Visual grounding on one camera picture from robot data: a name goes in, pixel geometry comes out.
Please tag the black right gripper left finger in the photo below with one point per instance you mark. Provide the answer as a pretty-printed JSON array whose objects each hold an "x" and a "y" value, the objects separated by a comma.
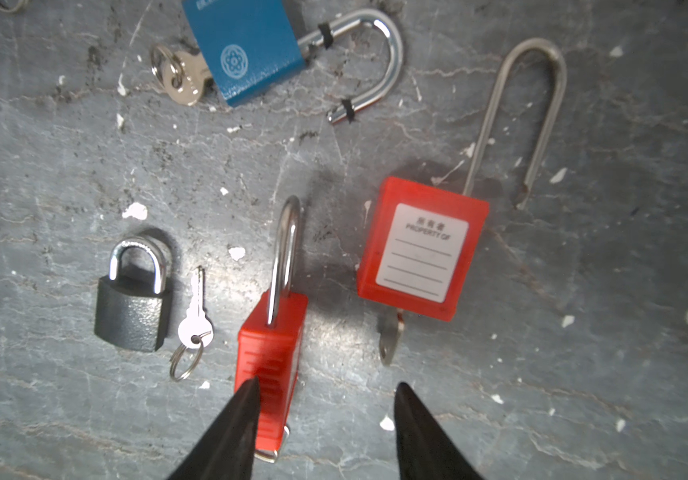
[{"x": 226, "y": 450}]

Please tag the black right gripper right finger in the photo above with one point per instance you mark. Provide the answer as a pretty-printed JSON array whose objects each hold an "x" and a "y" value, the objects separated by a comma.
[{"x": 424, "y": 451}]

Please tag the red padlock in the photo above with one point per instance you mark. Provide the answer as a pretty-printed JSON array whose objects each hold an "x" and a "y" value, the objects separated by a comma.
[
  {"x": 422, "y": 239},
  {"x": 269, "y": 341}
]

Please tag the small silver key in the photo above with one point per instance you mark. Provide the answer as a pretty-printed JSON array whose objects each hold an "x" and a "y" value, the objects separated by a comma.
[{"x": 195, "y": 331}]

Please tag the small black padlock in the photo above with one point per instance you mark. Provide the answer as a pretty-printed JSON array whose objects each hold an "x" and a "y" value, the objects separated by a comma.
[{"x": 132, "y": 314}]

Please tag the blue padlock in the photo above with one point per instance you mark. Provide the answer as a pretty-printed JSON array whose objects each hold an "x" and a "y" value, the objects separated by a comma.
[{"x": 245, "y": 47}]

